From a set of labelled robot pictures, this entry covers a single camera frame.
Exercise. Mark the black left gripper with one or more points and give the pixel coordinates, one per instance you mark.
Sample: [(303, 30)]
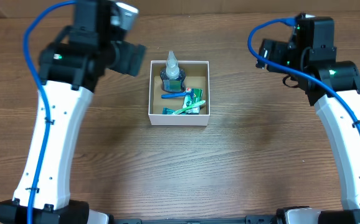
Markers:
[(126, 65)]

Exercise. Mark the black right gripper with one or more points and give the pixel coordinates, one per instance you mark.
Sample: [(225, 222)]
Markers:
[(280, 53)]

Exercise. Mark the blue pump bottle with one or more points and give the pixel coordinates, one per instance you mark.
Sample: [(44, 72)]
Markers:
[(172, 75)]

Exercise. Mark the teal toothpaste tube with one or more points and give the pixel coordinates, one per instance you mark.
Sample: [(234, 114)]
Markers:
[(167, 111)]

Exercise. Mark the blue disposable razor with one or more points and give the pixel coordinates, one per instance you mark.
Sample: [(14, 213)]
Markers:
[(177, 94)]

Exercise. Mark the green soap packet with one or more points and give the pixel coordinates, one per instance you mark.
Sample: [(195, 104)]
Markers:
[(188, 101)]

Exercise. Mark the green white toothbrush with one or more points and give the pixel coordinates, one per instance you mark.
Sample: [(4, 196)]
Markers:
[(197, 104)]

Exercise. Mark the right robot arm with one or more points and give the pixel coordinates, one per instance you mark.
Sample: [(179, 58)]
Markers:
[(333, 89)]

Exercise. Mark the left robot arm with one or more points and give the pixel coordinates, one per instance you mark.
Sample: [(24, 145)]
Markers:
[(66, 76)]

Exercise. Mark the white cardboard box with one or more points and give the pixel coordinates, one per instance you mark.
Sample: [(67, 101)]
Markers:
[(197, 76)]

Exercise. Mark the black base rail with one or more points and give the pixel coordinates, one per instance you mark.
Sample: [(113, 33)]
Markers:
[(198, 219)]

